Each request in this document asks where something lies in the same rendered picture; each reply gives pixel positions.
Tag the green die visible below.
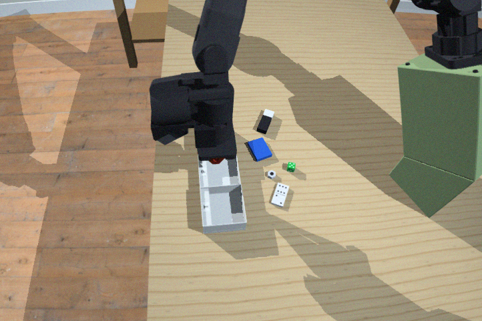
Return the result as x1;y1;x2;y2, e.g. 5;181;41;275
287;162;296;172

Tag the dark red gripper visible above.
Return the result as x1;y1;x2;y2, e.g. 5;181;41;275
197;115;237;164

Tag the blue block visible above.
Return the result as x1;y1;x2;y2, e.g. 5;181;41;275
248;137;272;162

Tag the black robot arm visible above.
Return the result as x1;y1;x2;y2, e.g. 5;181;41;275
150;0;482;148

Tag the white domino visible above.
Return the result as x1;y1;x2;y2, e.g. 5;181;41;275
271;183;289;208

